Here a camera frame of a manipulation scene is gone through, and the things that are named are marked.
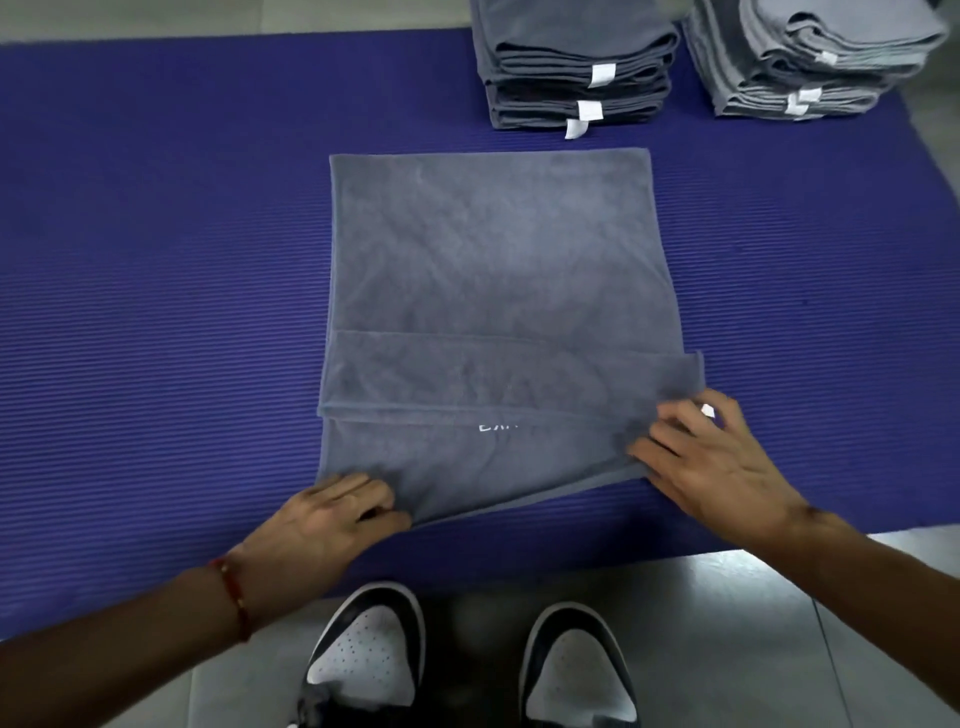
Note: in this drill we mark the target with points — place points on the person's right hand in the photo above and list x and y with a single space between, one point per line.
720 472

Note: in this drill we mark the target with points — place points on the person's left hand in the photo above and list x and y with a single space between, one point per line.
315 540

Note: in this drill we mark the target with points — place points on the purple ribbed mat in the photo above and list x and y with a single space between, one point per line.
150 262

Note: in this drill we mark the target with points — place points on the person's right forearm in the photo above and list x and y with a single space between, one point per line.
885 592

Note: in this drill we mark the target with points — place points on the person's left forearm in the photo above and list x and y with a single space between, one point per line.
112 652

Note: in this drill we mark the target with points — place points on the black and white sneaker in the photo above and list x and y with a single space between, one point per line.
367 652
574 675

